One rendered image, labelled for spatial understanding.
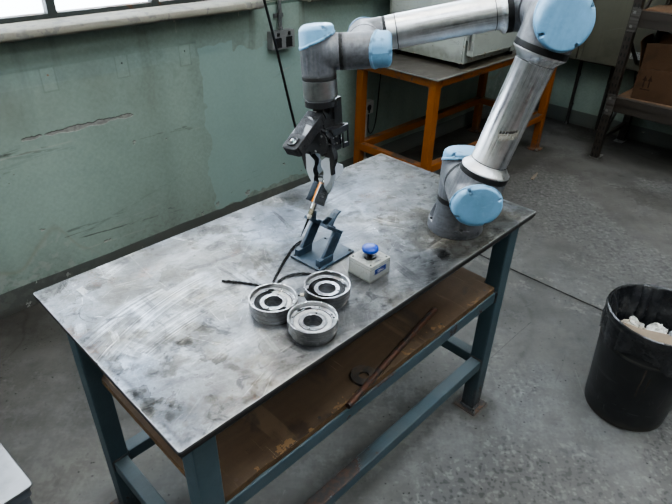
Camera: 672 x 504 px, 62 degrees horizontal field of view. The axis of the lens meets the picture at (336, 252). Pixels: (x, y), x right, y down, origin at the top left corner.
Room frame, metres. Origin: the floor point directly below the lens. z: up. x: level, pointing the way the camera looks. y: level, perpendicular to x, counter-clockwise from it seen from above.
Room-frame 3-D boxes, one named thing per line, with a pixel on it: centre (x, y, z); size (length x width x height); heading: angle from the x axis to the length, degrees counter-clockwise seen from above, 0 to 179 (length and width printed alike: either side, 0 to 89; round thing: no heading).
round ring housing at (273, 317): (0.95, 0.13, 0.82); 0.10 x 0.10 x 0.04
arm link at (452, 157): (1.34, -0.33, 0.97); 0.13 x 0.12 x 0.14; 0
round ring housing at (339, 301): (1.00, 0.02, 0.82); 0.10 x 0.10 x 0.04
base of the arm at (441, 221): (1.35, -0.33, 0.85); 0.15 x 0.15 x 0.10
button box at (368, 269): (1.12, -0.08, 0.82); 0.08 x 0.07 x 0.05; 136
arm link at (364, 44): (1.24, -0.05, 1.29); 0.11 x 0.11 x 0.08; 0
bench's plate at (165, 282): (1.22, 0.05, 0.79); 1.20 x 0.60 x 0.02; 136
